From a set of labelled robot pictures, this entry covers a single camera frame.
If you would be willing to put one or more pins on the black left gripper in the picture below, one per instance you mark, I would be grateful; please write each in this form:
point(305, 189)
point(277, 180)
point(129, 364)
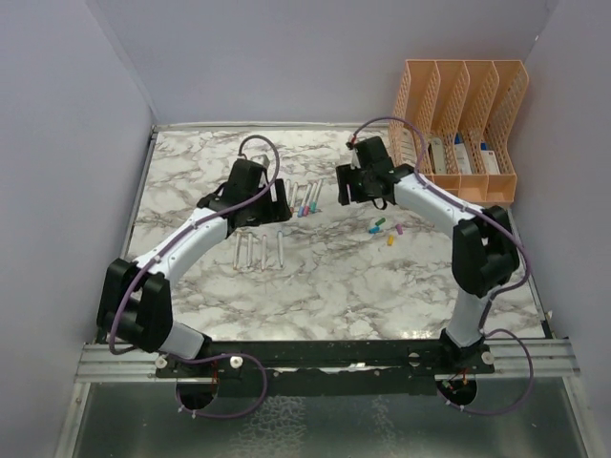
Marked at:
point(276, 210)

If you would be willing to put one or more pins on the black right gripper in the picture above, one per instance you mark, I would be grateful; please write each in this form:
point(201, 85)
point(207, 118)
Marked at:
point(345, 176)

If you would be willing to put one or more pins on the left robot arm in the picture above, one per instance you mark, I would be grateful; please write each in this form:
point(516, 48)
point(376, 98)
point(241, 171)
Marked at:
point(136, 304)

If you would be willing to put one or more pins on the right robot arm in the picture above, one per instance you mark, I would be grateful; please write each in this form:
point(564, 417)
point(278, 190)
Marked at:
point(484, 252)

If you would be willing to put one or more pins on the white box in organizer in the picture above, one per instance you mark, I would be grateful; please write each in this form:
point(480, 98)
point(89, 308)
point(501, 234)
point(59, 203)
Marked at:
point(407, 150)

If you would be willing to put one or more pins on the blue white box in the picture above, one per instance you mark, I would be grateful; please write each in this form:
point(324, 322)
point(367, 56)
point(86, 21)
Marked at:
point(462, 156)

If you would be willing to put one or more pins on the orange file organizer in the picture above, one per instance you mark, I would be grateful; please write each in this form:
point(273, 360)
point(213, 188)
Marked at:
point(479, 99)

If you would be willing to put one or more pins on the red white box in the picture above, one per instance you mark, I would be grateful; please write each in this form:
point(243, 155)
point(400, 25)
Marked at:
point(489, 160)

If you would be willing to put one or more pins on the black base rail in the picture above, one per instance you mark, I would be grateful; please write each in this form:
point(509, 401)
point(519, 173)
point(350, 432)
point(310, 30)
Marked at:
point(328, 368)

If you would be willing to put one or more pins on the aluminium frame rail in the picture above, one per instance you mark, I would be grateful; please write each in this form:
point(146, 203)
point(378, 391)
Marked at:
point(511, 358)

